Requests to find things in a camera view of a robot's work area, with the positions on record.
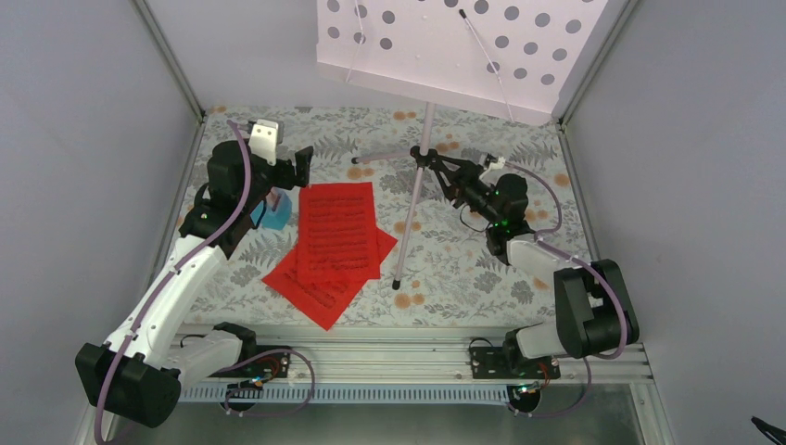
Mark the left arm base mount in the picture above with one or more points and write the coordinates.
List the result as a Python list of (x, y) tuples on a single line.
[(256, 374)]

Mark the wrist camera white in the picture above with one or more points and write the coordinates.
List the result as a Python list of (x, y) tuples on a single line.
[(490, 164), (264, 138)]

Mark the floral table mat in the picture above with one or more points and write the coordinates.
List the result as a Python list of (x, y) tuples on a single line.
[(449, 278)]

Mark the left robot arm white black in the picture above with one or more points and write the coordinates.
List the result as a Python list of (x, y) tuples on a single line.
[(134, 373)]

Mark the aluminium rail base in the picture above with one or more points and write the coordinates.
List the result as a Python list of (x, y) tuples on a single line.
[(408, 385)]

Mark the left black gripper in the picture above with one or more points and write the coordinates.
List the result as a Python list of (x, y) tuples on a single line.
[(286, 180)]

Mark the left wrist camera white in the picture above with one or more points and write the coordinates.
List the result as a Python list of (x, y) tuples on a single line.
[(264, 138)]

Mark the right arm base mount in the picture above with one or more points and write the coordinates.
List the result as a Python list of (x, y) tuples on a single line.
[(494, 363)]

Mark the red sheet music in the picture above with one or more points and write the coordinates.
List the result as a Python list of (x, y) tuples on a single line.
[(325, 288), (336, 209)]

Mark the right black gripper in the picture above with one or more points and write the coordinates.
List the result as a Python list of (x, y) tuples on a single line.
[(459, 179)]

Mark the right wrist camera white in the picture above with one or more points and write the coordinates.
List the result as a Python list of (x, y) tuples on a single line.
[(490, 164)]

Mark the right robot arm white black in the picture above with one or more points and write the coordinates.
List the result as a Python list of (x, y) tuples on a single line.
[(593, 315)]

